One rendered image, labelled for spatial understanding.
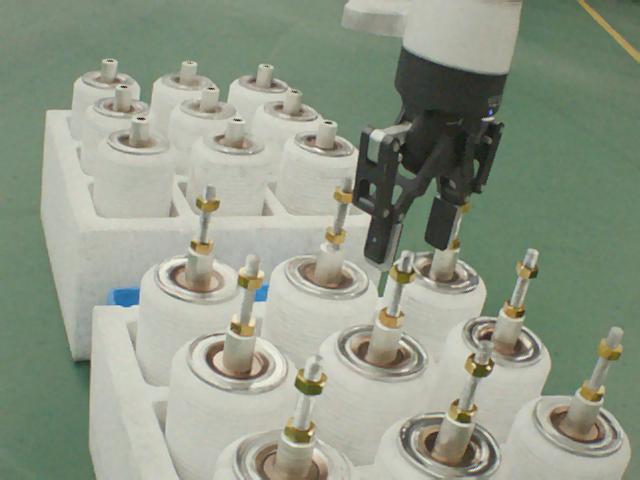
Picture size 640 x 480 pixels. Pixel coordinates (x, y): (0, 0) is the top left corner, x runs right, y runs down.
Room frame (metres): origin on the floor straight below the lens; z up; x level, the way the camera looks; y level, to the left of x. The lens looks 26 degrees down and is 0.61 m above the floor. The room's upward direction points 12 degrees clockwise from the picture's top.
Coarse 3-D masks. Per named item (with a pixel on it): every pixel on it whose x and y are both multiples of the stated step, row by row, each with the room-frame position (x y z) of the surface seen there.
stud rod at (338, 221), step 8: (344, 176) 0.67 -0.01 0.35; (352, 176) 0.68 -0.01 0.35; (344, 184) 0.67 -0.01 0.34; (352, 184) 0.67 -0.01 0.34; (344, 192) 0.67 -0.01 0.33; (336, 208) 0.67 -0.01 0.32; (344, 208) 0.67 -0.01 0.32; (336, 216) 0.67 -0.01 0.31; (344, 216) 0.67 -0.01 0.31; (336, 224) 0.67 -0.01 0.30; (336, 232) 0.67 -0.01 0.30; (328, 248) 0.67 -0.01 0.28; (336, 248) 0.67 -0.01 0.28
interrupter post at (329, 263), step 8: (320, 248) 0.67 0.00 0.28; (344, 248) 0.68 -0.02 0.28; (320, 256) 0.67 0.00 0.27; (328, 256) 0.66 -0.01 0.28; (336, 256) 0.66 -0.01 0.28; (320, 264) 0.67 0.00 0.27; (328, 264) 0.66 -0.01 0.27; (336, 264) 0.67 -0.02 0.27; (320, 272) 0.67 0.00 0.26; (328, 272) 0.66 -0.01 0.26; (336, 272) 0.67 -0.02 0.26; (320, 280) 0.67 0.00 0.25; (328, 280) 0.66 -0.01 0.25; (336, 280) 0.67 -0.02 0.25
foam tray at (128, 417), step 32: (96, 320) 0.64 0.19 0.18; (128, 320) 0.65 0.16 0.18; (256, 320) 0.70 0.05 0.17; (96, 352) 0.63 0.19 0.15; (128, 352) 0.60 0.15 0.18; (96, 384) 0.62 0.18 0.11; (128, 384) 0.55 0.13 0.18; (96, 416) 0.62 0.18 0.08; (128, 416) 0.52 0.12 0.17; (160, 416) 0.54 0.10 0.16; (96, 448) 0.61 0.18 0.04; (128, 448) 0.49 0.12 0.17; (160, 448) 0.48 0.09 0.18
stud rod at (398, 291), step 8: (408, 256) 0.57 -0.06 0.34; (400, 264) 0.57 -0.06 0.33; (408, 264) 0.57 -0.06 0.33; (408, 272) 0.57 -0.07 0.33; (392, 288) 0.57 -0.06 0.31; (400, 288) 0.56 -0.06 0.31; (392, 296) 0.57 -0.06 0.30; (400, 296) 0.57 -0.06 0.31; (392, 304) 0.57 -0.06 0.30; (400, 304) 0.57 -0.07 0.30; (392, 312) 0.56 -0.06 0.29
